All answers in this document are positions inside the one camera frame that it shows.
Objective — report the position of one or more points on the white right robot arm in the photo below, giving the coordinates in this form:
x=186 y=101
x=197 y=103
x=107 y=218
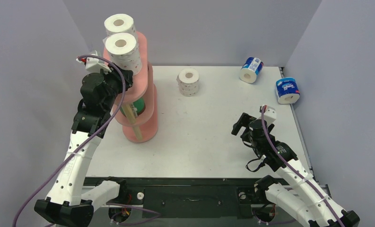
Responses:
x=311 y=206

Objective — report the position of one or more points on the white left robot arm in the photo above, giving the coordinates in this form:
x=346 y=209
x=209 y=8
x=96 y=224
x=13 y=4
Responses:
x=64 y=204

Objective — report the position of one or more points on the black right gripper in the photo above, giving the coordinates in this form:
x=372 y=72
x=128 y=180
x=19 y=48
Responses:
x=243 y=124

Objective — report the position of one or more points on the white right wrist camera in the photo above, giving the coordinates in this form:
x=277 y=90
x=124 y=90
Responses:
x=268 y=114

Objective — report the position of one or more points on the white dotted toilet roll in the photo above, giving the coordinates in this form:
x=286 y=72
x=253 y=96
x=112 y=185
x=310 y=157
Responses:
x=188 y=81
x=120 y=23
x=123 y=50

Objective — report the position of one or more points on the blue white packaged roll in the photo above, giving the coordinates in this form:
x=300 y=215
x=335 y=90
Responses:
x=250 y=70

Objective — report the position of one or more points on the pink three-tier wooden shelf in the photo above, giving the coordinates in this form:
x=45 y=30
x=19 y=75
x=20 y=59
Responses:
x=145 y=126

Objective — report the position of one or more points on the green brown roll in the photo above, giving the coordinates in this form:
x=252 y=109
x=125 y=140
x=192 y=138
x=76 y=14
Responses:
x=136 y=108

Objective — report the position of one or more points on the blue Tempo packaged roll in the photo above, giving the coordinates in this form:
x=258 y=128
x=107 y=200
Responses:
x=287 y=91

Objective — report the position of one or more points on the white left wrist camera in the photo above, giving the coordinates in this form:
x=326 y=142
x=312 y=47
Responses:
x=93 y=65

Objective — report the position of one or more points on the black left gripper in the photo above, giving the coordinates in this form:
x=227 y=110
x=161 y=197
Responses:
x=116 y=75

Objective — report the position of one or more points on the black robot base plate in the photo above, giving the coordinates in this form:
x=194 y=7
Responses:
x=192 y=197

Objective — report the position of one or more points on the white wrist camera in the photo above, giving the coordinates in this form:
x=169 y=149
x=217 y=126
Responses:
x=93 y=65
x=268 y=114

